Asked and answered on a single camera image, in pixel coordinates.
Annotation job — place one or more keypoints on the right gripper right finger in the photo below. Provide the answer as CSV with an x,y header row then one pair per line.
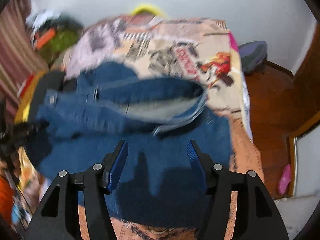
x,y
201,165

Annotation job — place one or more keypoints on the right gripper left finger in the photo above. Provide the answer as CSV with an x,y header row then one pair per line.
x,y
113,164

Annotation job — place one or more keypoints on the blue denim jacket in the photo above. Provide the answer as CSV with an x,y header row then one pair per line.
x,y
157,117

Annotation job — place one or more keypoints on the pink slipper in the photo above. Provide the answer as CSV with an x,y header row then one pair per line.
x,y
284,180

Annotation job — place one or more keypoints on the comic print bed sheet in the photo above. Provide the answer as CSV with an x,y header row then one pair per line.
x,y
201,50

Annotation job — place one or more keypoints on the brown wooden door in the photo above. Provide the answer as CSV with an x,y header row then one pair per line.
x,y
306,86

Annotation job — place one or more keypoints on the purple bag on floor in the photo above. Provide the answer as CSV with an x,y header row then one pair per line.
x,y
253,56

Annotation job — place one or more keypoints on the newspaper print pillow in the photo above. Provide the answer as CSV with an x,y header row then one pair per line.
x,y
99,41

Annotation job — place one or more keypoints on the green box clutter pile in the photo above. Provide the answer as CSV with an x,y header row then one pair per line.
x,y
52,32

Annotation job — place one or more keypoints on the striped curtain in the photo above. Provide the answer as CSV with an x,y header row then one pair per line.
x,y
18,59

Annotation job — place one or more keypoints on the yellow object behind bed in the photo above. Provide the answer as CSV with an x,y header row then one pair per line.
x,y
147,8

